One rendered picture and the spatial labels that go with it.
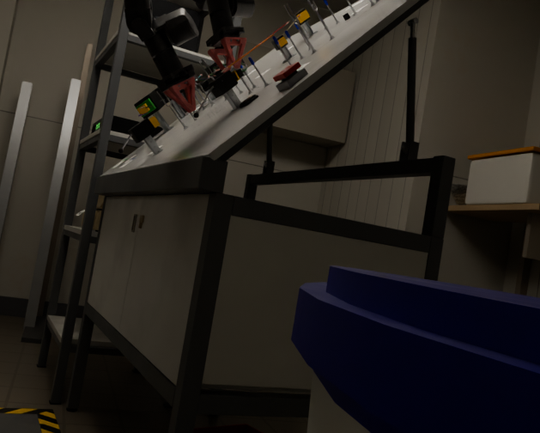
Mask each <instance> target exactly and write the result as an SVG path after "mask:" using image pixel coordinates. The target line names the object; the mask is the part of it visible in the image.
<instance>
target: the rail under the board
mask: <svg viewBox="0 0 540 433"><path fill-rule="evenodd" d="M227 168H228V162H226V161H223V160H219V159H216V160H214V161H213V159H211V158H210V157H207V156H200V157H196V158H191V159H187V160H183V161H178V162H170V163H166V164H161V165H157V166H152V167H147V168H139V169H135V170H131V171H126V172H122V173H117V174H109V175H105V176H101V177H97V179H96V184H95V189H94V194H97V195H102V196H108V197H116V196H144V195H174V194H202V193H211V192H219V193H223V188H224V183H225V179H226V173H227Z"/></svg>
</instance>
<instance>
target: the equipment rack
mask: <svg viewBox="0 0 540 433"><path fill-rule="evenodd" d="M167 1H168V2H171V3H176V4H178V5H180V6H182V7H185V8H187V9H189V10H192V11H194V12H196V13H198V14H199V15H200V17H201V21H200V25H199V30H198V32H199V35H198V36H197V37H198V38H199V39H198V44H197V52H191V51H188V50H186V49H183V48H179V47H177V46H173V49H174V50H175V52H176V54H177V56H178V58H179V60H180V62H181V63H182V65H183V67H186V66H188V65H190V64H192V66H193V68H194V71H195V73H196V75H197V77H199V76H200V75H201V76H200V77H199V78H198V79H199V80H200V79H202V78H204V77H205V76H207V74H206V73H205V71H204V70H203V68H202V66H203V67H204V68H206V67H205V65H204V64H203V62H202V60H201V58H202V59H204V61H205V62H206V64H207V65H208V66H210V65H211V64H213V63H214V62H215V61H214V60H213V59H212V58H211V57H207V56H204V55H202V54H199V53H198V49H199V45H200V39H201V35H202V30H203V21H204V17H205V16H207V15H208V14H209V11H205V10H201V9H199V8H198V6H197V5H196V2H194V1H193V0H167ZM113 2H114V0H106V1H105V6H104V10H103V16H102V20H101V24H100V33H99V38H98V43H97V47H96V52H95V57H94V65H93V70H92V75H91V79H90V84H89V89H88V98H87V102H86V106H85V112H84V116H83V121H82V129H81V134H80V139H79V144H78V148H77V153H76V161H75V166H74V171H73V175H72V181H71V185H70V194H69V198H68V203H67V208H66V212H65V218H64V226H63V231H62V235H61V240H60V245H59V249H58V258H57V263H56V267H55V272H54V277H53V281H52V290H51V294H50V300H49V304H48V309H47V314H46V322H45V327H44V331H43V336H42V341H41V346H40V350H39V359H38V363H37V367H40V368H46V361H47V357H48V352H49V347H50V343H51V338H52V336H53V337H54V339H55V341H56V343H57V345H58V347H59V353H58V361H57V366H56V370H55V375H54V380H53V385H52V393H51V398H50V400H49V402H50V405H61V398H62V393H63V388H64V379H65V375H66V370H67V365H68V361H69V355H70V352H72V353H76V347H77V342H78V338H79V332H80V328H81V323H82V318H76V314H77V309H78V305H79V300H80V295H81V290H82V282H83V277H84V272H85V267H86V263H87V257H88V250H89V244H90V243H94V244H96V240H97V234H98V232H95V230H94V229H93V226H94V217H95V212H96V207H97V202H98V197H99V195H97V194H94V189H95V184H96V179H97V177H100V176H101V175H102V174H103V169H104V165H105V160H106V156H109V157H112V158H117V159H121V160H123V159H124V158H125V157H126V156H127V155H129V154H131V153H132V152H133V151H135V150H136V149H138V148H139V147H141V146H142V145H143V144H145V142H144V140H142V141H141V142H140V143H136V142H135V141H134V140H133V138H132V137H130V139H129V141H128V142H127V144H126V145H125V147H124V148H123V150H124V152H123V153H121V154H120V153H119V152H118V150H119V149H122V147H123V145H124V143H125V142H126V140H127V138H128V137H129V135H127V134H124V133H120V132H115V131H111V128H112V119H113V114H114V109H115V105H116V99H117V95H118V86H119V82H120V77H121V76H127V77H129V78H133V79H137V80H139V81H143V82H148V83H151V84H154V85H156V84H157V83H158V82H159V81H160V80H159V79H161V80H162V77H161V74H160V72H159V71H158V69H157V67H156V65H155V62H154V60H153V58H152V57H151V55H150V53H149V51H148V49H147V47H146V46H145V44H144V42H142V41H141V40H140V38H139V37H138V36H137V35H136V34H133V33H131V32H129V29H128V28H127V25H126V19H125V12H124V5H123V9H122V14H121V19H120V23H119V29H118V31H117V32H116V33H115V34H114V35H113V36H112V38H111V39H110V40H109V41H108V43H107V44H106V39H107V35H108V29H109V25H110V20H111V15H112V7H113ZM199 62H200V63H201V65H202V66H201V65H200V63H199ZM108 64H109V65H108ZM123 69H124V70H123ZM101 70H105V71H108V72H111V74H110V79H109V83H108V89H107V93H106V102H105V106H104V112H103V116H102V120H101V126H100V129H99V130H97V131H95V132H93V133H92V134H90V135H89V131H90V126H91V122H92V117H93V112H94V103H95V99H96V94H97V89H98V85H99V80H100V72H101ZM129 70H130V71H129ZM132 71H133V72H132ZM135 72H136V73H135ZM137 73H139V74H137ZM141 74H142V75H141ZM153 77H154V78H153ZM156 78H157V79H156ZM96 148H97V149H96ZM108 150H109V151H108ZM112 151H113V152H112ZM86 152H89V153H93V154H95V158H94V166H93V172H92V176H91V181H90V186H89V190H88V199H87V203H86V209H85V213H84V218H83V223H82V227H75V226H72V223H73V218H74V214H75V208H76V201H77V195H78V191H79V186H80V181H81V177H82V168H83V163H84V159H85V154H86ZM116 152H117V153H116ZM70 237H71V238H74V239H76V240H79V246H78V250H77V256H76V263H75V269H74V273H73V278H72V283H71V287H70V296H69V300H68V306H67V310H66V315H65V317H64V316H56V310H57V305H58V297H59V292H60V288H61V283H62V278H63V274H64V265H65V260H66V255H67V251H68V245H69V241H70ZM90 345H92V346H90V347H89V353H88V354H97V355H109V356H121V357H124V355H123V354H122V353H121V351H120V350H119V349H118V348H117V347H116V346H115V345H114V344H113V343H112V342H111V341H110V340H109V338H108V337H107V336H106V335H105V334H104V333H103V332H102V331H101V330H100V329H99V328H98V327H97V326H96V325H95V324H94V329H93V333H92V338H91V343H90ZM98 346H104V347H98ZM109 347H115V348H109Z"/></svg>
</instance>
